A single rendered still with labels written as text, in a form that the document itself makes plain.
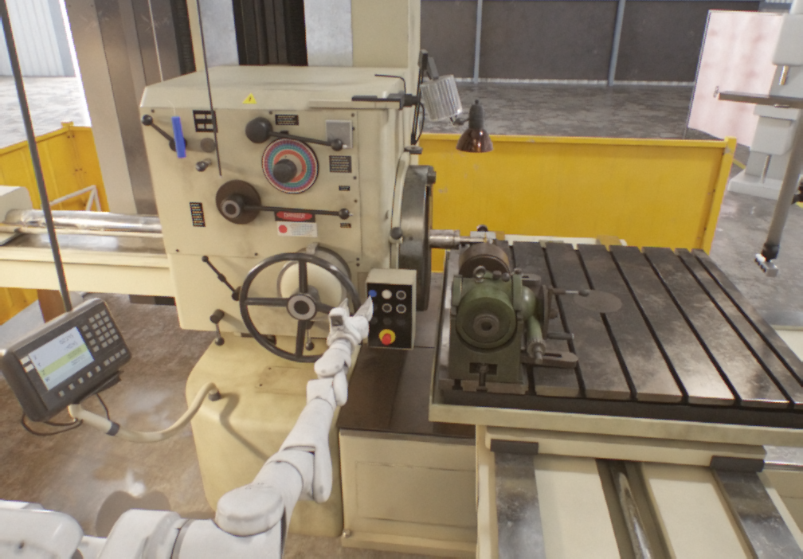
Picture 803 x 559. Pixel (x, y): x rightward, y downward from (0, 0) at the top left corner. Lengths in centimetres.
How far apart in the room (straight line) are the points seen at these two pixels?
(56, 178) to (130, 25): 251
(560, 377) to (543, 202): 250
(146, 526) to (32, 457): 278
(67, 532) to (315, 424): 52
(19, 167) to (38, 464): 211
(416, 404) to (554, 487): 69
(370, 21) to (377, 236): 90
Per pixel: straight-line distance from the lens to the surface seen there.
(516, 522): 191
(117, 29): 275
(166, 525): 88
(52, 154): 502
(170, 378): 390
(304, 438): 116
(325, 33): 241
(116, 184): 293
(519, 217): 440
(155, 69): 270
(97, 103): 286
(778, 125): 768
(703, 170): 456
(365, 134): 176
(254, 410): 253
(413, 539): 273
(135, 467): 335
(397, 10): 236
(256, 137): 178
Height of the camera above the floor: 216
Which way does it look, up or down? 25 degrees down
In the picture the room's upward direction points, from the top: straight up
